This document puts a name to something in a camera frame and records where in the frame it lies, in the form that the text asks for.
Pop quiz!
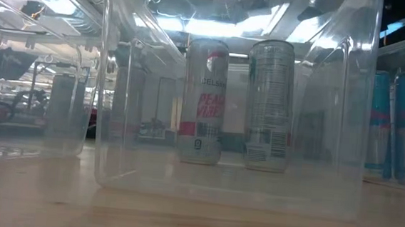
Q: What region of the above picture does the black softbox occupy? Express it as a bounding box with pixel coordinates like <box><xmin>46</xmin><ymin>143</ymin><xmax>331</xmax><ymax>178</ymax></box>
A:
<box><xmin>0</xmin><ymin>48</ymin><xmax>39</xmax><ymax>84</ymax></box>

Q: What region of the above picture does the black yellow cord reel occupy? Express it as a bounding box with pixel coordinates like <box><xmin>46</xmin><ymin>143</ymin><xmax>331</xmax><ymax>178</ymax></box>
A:
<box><xmin>19</xmin><ymin>0</ymin><xmax>47</xmax><ymax>21</ymax></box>

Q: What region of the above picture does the silver spiral ventilation duct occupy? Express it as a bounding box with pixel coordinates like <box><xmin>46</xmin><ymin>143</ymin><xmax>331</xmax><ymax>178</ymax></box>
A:
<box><xmin>48</xmin><ymin>8</ymin><xmax>105</xmax><ymax>39</ymax></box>

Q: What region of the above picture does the white Celsius drink can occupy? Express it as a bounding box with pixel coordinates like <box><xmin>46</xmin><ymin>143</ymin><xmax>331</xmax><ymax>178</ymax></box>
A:
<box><xmin>176</xmin><ymin>36</ymin><xmax>231</xmax><ymax>167</ymax></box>
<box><xmin>240</xmin><ymin>36</ymin><xmax>299</xmax><ymax>174</ymax></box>

